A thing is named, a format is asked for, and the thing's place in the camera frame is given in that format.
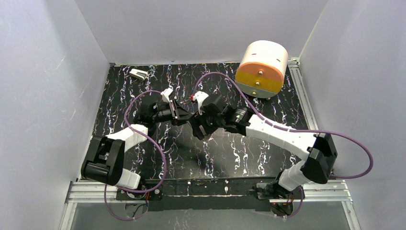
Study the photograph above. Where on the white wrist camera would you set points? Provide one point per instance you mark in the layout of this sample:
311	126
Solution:
165	95
199	98

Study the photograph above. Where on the white remote control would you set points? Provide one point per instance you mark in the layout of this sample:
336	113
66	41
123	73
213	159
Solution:
206	135

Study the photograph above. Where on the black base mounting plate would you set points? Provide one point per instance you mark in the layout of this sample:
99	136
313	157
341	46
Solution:
215	193

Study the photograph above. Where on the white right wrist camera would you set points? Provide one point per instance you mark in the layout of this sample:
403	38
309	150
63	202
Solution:
199	98

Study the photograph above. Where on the aluminium frame rail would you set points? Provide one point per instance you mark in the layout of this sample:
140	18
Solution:
325	207

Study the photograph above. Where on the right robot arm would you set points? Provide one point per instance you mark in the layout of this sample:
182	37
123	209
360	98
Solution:
316	151

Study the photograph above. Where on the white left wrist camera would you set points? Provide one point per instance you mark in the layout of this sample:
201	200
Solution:
165	95

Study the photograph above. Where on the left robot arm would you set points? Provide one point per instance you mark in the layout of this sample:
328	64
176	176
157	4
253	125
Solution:
104	160

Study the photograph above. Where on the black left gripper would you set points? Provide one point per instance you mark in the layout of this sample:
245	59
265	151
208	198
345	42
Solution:
174	110

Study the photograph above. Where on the pink orange cylindrical drawer box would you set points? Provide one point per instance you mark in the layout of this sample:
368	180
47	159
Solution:
261	72

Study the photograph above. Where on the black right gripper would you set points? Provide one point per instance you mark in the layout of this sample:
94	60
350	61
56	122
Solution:
203	131

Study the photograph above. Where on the small white clip object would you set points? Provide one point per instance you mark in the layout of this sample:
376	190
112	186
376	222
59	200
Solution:
139	74

